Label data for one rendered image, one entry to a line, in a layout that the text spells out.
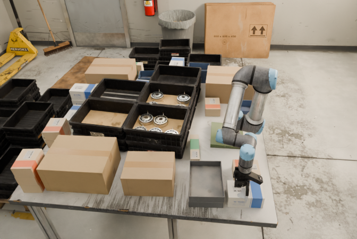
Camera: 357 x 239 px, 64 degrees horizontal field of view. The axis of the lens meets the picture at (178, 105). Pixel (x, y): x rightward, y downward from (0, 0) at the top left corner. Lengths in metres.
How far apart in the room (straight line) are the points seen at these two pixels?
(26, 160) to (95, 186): 0.43
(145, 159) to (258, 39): 3.37
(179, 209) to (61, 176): 0.72
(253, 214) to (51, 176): 1.19
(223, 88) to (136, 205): 1.17
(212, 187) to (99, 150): 0.73
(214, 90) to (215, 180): 0.88
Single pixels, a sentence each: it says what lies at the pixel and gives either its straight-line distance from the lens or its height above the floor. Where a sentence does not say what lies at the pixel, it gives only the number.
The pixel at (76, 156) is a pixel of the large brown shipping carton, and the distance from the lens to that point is 1.87.
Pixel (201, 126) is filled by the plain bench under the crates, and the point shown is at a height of 0.70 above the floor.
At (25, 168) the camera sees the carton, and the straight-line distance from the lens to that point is 1.90.
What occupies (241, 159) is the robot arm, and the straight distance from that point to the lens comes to 1.52.
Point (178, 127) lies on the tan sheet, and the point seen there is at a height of 0.83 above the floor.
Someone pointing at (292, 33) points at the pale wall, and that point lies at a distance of 5.09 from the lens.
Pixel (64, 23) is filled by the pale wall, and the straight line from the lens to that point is 5.54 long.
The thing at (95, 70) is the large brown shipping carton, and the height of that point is 0.90.
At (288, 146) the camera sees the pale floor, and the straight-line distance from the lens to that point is 3.23.
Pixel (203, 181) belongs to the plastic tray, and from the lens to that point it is 1.80.
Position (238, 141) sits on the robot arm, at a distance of 1.58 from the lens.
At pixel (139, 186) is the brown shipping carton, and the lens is 1.76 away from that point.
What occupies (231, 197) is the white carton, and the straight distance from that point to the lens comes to 1.70.
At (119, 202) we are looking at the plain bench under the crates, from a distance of 1.83.
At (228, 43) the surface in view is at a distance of 4.73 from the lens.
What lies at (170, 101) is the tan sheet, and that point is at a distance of 2.29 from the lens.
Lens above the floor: 2.16
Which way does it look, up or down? 36 degrees down
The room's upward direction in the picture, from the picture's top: 3 degrees counter-clockwise
